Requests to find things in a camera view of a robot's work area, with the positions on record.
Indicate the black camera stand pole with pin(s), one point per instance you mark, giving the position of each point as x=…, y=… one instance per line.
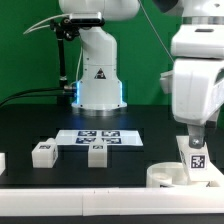
x=64, y=30

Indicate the white marker tag plate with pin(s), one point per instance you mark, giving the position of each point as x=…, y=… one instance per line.
x=111, y=137

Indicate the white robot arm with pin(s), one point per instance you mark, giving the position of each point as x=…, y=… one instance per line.
x=99, y=87

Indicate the white obstacle fence frame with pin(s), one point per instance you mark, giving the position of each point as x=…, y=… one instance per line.
x=113, y=201

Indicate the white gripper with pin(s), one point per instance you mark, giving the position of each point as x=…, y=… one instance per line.
x=196, y=95

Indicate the black camera on stand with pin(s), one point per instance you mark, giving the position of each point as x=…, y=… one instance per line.
x=87, y=19

